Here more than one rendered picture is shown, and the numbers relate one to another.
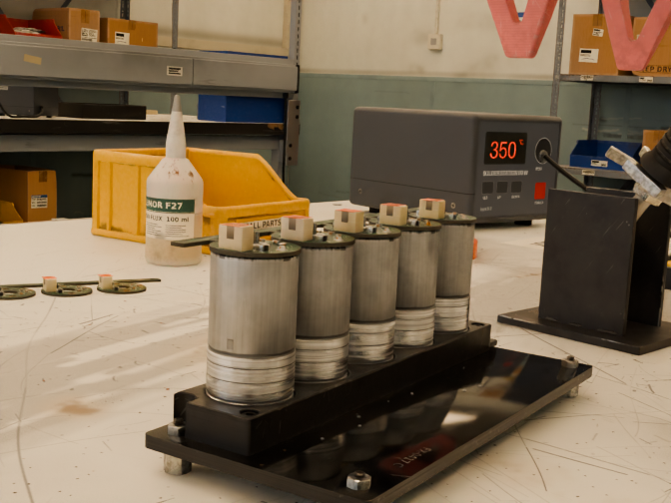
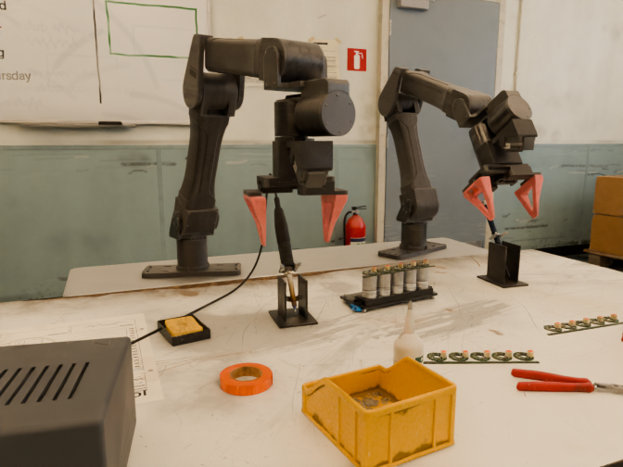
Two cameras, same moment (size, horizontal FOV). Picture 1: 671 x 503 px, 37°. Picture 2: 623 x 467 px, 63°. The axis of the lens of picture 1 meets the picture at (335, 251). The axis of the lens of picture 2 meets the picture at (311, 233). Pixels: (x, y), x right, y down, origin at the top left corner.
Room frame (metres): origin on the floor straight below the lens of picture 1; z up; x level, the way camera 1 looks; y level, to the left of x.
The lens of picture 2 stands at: (1.12, 0.25, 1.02)
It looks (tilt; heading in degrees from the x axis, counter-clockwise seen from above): 10 degrees down; 208
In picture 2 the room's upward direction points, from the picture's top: straight up
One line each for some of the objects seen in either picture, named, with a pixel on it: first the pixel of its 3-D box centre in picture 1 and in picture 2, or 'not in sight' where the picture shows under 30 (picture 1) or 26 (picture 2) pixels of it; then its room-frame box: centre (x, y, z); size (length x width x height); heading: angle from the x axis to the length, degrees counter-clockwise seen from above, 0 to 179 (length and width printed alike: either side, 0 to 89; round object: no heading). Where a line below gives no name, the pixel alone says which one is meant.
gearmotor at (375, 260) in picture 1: (358, 303); (396, 282); (0.31, -0.01, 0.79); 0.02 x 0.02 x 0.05
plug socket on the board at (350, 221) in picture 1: (349, 221); not in sight; (0.31, 0.00, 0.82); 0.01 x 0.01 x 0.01; 57
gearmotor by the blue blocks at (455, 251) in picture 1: (437, 281); (369, 286); (0.36, -0.04, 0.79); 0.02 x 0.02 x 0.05
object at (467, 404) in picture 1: (400, 410); (388, 296); (0.31, -0.02, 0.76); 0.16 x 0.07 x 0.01; 147
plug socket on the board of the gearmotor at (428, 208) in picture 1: (432, 209); not in sight; (0.36, -0.03, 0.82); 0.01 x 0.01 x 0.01; 57
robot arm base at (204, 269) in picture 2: not in sight; (192, 254); (0.32, -0.45, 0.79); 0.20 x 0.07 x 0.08; 125
